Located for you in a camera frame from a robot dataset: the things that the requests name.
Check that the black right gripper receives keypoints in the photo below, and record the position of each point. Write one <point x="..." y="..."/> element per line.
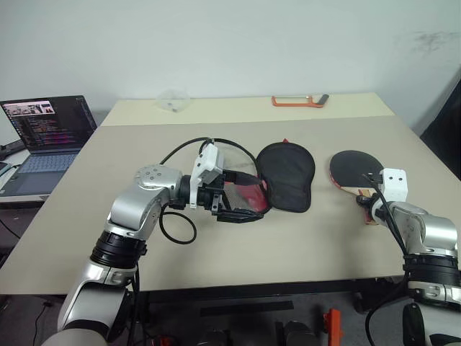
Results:
<point x="365" y="200"/>

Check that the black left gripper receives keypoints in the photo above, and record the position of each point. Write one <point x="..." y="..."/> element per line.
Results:
<point x="213" y="194"/>

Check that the black rubber table tennis paddle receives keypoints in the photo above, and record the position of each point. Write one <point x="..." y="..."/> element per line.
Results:
<point x="354" y="169"/>

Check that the black zip paddle case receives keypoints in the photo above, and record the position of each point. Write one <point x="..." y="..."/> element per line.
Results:
<point x="288" y="180"/>

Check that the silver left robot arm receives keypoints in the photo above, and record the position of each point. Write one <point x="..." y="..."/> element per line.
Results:
<point x="133" y="209"/>

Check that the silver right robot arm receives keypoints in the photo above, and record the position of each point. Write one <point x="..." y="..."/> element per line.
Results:
<point x="432" y="230"/>

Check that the black table caster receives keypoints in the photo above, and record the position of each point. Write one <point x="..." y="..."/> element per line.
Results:
<point x="361" y="302"/>

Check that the black chair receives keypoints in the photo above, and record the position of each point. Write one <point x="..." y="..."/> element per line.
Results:
<point x="446" y="137"/>

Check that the black flat bar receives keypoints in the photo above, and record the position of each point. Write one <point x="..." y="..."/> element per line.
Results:
<point x="246" y="309"/>

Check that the orange clamp tool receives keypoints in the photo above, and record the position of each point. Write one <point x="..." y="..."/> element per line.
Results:
<point x="333" y="324"/>

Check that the dark rounded shape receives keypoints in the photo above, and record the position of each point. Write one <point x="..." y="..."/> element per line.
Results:
<point x="299" y="333"/>

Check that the open grey laptop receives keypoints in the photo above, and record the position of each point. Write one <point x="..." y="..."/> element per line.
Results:
<point x="47" y="122"/>

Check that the dark side desk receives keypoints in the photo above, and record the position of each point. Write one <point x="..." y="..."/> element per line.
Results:
<point x="18" y="204"/>

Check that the black device on desk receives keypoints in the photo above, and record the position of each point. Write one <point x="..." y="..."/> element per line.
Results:
<point x="11" y="148"/>

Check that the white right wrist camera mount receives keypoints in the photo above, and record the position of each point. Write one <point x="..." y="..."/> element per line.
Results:
<point x="395" y="184"/>

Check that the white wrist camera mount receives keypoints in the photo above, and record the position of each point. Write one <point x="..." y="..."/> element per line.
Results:
<point x="395" y="184"/>
<point x="209" y="162"/>

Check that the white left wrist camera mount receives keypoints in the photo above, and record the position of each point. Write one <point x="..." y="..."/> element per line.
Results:
<point x="209" y="162"/>

